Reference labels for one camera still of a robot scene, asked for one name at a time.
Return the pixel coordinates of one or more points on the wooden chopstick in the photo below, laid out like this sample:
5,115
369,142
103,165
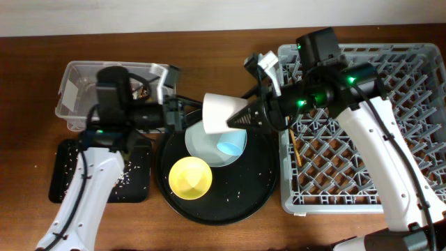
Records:
295,148

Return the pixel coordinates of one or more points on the grey dishwasher rack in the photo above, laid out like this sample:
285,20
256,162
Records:
333,178

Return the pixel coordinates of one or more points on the yellow bowl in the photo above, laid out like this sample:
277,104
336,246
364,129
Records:
190,178

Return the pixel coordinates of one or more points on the clear plastic bin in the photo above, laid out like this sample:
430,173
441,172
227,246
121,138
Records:
78,92

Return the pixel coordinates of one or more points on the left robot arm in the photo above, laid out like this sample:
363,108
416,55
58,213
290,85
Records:
98,168

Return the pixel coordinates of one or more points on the light blue cup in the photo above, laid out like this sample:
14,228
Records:
232,143

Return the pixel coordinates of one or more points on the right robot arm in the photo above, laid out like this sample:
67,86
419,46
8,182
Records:
356,97

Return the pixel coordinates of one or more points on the black rectangular tray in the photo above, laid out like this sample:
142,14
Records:
132,185

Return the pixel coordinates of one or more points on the grey plate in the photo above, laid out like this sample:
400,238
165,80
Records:
204,146

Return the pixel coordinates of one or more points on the round black tray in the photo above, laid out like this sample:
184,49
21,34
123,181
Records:
238,190

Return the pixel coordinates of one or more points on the pink cup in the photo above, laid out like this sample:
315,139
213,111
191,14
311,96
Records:
217,109

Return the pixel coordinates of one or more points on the gold foil wrapper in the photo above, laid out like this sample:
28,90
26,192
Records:
144,93

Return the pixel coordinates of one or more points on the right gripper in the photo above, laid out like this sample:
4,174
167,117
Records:
274,113

